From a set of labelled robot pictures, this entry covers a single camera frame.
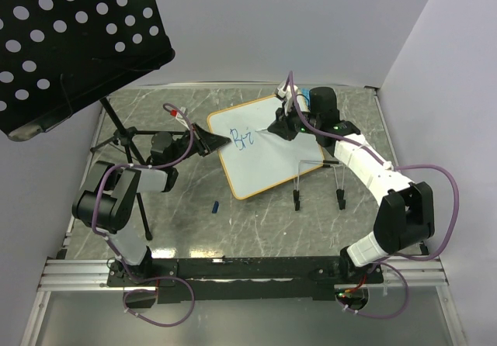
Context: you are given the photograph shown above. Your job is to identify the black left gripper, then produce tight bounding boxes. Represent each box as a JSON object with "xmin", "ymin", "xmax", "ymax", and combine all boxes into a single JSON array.
[{"xmin": 169, "ymin": 123, "xmax": 231, "ymax": 166}]

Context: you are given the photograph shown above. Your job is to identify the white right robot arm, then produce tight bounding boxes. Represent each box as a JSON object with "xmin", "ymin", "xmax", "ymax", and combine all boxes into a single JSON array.
[{"xmin": 267, "ymin": 82, "xmax": 435, "ymax": 282}]

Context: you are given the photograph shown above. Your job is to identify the black perforated music stand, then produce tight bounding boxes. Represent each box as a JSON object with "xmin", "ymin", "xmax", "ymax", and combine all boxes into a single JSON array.
[{"xmin": 0, "ymin": 0, "xmax": 183, "ymax": 240}]

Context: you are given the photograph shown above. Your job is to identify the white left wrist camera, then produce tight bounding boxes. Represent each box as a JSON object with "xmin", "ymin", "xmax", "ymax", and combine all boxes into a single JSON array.
[{"xmin": 162, "ymin": 103, "xmax": 192, "ymax": 130}]

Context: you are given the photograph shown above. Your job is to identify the wire whiteboard easel stand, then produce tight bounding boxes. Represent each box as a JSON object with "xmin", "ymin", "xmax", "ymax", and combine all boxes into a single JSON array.
[{"xmin": 292, "ymin": 160, "xmax": 346, "ymax": 212}]

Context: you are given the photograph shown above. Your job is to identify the yellow framed whiteboard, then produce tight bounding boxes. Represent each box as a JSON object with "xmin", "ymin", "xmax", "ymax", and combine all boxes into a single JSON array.
[{"xmin": 207, "ymin": 95, "xmax": 325, "ymax": 200}]

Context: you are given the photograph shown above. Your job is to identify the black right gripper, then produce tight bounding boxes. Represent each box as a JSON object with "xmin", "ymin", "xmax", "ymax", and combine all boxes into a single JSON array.
[{"xmin": 268, "ymin": 100, "xmax": 321, "ymax": 141}]

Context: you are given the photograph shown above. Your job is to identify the blue marker cap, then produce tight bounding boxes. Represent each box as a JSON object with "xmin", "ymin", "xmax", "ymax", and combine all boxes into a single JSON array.
[{"xmin": 212, "ymin": 201, "xmax": 220, "ymax": 213}]

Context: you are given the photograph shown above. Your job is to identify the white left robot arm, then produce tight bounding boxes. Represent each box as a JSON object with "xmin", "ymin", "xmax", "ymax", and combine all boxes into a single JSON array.
[{"xmin": 72, "ymin": 123, "xmax": 231, "ymax": 285}]

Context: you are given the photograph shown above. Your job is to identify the blue studded baseplate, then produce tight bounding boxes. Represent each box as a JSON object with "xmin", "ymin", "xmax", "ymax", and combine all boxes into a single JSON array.
[{"xmin": 301, "ymin": 88, "xmax": 311, "ymax": 107}]

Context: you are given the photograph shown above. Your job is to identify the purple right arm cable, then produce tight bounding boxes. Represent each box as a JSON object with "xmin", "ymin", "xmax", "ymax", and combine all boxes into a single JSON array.
[{"xmin": 283, "ymin": 71, "xmax": 461, "ymax": 320}]

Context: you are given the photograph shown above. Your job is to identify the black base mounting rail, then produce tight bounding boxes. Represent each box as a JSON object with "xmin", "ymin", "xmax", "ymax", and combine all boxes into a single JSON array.
[{"xmin": 107, "ymin": 255, "xmax": 384, "ymax": 304}]

